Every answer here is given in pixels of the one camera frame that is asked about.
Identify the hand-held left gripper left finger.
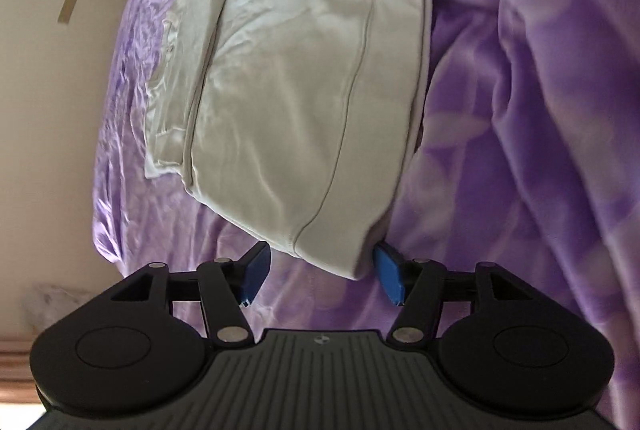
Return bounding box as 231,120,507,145
111,242,272,347

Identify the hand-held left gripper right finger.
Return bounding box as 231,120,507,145
373,244,532,347

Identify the white printed sweatshirt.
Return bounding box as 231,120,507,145
144,0,435,281

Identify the purple floral blanket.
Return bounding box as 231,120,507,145
91,0,640,430

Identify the brown patterned curtain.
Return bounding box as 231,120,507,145
0,336,42,403

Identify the wall socket plate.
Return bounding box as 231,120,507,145
57,0,81,23

